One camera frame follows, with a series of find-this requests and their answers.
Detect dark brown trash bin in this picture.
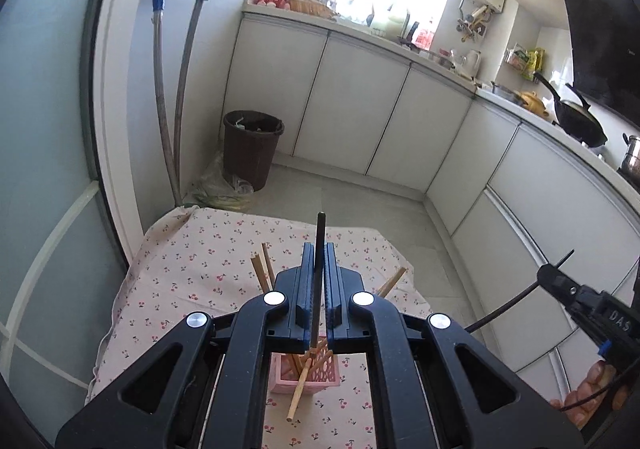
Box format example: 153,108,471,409
222,110,284,192

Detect blue handled mop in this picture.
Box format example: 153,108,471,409
152,0,181,206

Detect pink perforated utensil holder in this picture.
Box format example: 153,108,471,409
269,349,341,395

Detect plastic bag on floor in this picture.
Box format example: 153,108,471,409
192,151,254,212

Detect steel cooking pot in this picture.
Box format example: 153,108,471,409
620,132,640,178

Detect dark handled mop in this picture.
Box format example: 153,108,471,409
170,0,215,206

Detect black chopstick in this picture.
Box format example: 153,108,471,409
310,212,326,348

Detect black wok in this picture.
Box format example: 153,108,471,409
534,72,608,148

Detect wicker basket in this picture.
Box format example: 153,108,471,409
288,0,336,19

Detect white electric kettle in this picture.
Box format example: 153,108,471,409
457,50,482,79

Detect person right hand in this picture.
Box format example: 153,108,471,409
550,360,616,429

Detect black cable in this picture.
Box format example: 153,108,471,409
464,248,576,334

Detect white kitchen cabinets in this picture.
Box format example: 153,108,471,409
224,6,639,317

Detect long bamboo chopstick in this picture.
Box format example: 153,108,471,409
286,347,320,423

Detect black range hood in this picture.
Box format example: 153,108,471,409
564,0,639,125

